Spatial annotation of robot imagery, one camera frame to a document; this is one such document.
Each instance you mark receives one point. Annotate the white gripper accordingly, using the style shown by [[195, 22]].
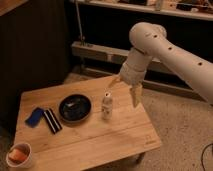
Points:
[[133, 72]]

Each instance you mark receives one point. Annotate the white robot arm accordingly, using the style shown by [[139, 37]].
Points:
[[149, 41]]

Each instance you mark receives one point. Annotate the small white bottle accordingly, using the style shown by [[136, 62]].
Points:
[[107, 105]]

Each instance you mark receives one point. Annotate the black round bowl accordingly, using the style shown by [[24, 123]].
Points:
[[75, 108]]

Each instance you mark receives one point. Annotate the wooden low table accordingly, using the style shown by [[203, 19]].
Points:
[[92, 142]]

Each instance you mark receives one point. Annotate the metal shelf rack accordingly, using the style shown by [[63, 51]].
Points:
[[104, 32]]

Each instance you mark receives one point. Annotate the black white striped block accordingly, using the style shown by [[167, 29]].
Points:
[[52, 121]]

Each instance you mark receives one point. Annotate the blue sponge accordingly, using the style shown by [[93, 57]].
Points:
[[35, 117]]

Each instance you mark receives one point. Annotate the white cup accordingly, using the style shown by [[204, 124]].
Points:
[[25, 148]]

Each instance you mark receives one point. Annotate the orange object in cup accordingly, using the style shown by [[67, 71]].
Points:
[[17, 156]]

